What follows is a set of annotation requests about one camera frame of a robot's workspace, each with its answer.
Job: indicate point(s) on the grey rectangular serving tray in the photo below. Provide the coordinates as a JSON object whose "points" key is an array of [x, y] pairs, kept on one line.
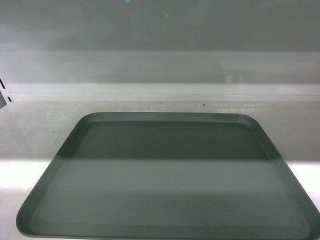
{"points": [[168, 176]]}

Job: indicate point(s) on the slotted shelf upright post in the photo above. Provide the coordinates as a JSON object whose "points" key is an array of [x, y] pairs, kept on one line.
{"points": [[6, 96]]}

